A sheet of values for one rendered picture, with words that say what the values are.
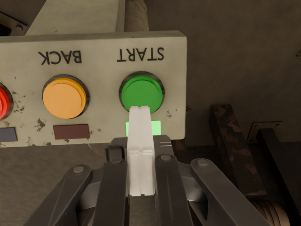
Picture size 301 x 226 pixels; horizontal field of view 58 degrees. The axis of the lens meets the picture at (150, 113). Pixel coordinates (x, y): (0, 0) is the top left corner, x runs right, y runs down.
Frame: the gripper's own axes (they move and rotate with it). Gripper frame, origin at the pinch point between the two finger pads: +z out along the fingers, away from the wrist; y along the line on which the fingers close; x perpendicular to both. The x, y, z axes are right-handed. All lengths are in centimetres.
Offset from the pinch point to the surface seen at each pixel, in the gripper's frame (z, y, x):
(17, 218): 115, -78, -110
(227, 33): 74, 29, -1
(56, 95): 8.6, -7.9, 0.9
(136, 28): 48.3, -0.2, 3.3
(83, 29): 15.3, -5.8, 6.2
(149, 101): 8.5, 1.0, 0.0
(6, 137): 9.5, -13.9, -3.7
